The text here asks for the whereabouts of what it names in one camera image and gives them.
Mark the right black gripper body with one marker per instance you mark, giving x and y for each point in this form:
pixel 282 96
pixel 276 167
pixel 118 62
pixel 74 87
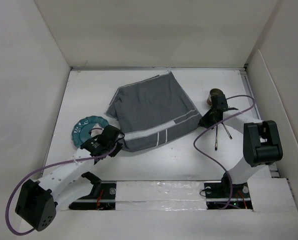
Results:
pixel 208 120

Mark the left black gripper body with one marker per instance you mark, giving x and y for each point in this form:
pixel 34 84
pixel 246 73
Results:
pixel 116 150

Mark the metal cup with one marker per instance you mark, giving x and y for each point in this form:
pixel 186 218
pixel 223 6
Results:
pixel 213 92

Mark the teal scalloped plate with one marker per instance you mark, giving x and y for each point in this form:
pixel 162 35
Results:
pixel 81 130

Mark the silver knife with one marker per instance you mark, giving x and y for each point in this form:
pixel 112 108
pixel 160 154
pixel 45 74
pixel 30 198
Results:
pixel 227 131

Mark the silver fork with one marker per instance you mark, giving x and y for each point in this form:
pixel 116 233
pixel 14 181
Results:
pixel 216 138

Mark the grey cloth placemat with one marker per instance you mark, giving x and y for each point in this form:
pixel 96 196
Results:
pixel 153 112

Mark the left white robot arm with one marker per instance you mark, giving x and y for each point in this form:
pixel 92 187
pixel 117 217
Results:
pixel 40 200

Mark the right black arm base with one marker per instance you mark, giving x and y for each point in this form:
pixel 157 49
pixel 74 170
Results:
pixel 219 195

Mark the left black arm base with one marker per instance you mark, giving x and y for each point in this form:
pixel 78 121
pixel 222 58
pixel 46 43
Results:
pixel 102 196

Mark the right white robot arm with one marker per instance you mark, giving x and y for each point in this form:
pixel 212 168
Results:
pixel 261 140

